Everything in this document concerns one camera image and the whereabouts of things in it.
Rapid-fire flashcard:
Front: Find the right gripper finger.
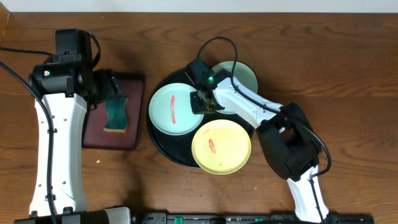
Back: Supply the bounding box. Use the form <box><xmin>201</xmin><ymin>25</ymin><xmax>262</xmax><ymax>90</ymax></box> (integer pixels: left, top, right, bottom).
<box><xmin>203</xmin><ymin>91</ymin><xmax>224</xmax><ymax>113</ymax></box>
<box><xmin>190</xmin><ymin>91</ymin><xmax>205</xmax><ymax>114</ymax></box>

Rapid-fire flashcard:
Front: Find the green sponge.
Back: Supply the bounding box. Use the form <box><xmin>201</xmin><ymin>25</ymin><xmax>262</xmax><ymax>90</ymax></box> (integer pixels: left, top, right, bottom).
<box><xmin>104</xmin><ymin>97</ymin><xmax>128</xmax><ymax>132</ymax></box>

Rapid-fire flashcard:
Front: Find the light blue plate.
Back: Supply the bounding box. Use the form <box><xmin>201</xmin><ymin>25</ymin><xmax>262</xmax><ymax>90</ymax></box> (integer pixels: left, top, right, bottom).
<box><xmin>149</xmin><ymin>83</ymin><xmax>204</xmax><ymax>136</ymax></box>
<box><xmin>211</xmin><ymin>60</ymin><xmax>259</xmax><ymax>115</ymax></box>

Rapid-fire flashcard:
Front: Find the yellow plate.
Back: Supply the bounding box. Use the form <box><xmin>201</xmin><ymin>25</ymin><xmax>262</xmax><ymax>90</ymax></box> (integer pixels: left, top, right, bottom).
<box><xmin>192</xmin><ymin>119</ymin><xmax>251</xmax><ymax>175</ymax></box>

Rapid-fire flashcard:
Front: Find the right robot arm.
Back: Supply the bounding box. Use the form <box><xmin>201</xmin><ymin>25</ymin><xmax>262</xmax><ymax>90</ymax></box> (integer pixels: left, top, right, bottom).
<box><xmin>185</xmin><ymin>58</ymin><xmax>331</xmax><ymax>223</ymax></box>

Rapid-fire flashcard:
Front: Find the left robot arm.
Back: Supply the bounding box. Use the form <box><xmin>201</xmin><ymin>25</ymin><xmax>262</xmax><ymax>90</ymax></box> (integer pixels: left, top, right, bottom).
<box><xmin>20</xmin><ymin>29</ymin><xmax>133</xmax><ymax>223</ymax></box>

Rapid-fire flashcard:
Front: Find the round black tray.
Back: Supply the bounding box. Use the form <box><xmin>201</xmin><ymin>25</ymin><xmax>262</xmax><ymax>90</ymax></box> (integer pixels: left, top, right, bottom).
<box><xmin>147</xmin><ymin>68</ymin><xmax>254</xmax><ymax>168</ymax></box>

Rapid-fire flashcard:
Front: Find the rectangular black tray red mat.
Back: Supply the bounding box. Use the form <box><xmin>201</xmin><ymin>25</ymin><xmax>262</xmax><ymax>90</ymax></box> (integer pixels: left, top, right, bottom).
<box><xmin>82</xmin><ymin>72</ymin><xmax>145</xmax><ymax>151</ymax></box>

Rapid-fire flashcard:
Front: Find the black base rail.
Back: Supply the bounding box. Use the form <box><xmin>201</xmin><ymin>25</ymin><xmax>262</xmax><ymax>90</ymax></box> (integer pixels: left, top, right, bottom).
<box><xmin>135</xmin><ymin>212</ymin><xmax>375</xmax><ymax>224</ymax></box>

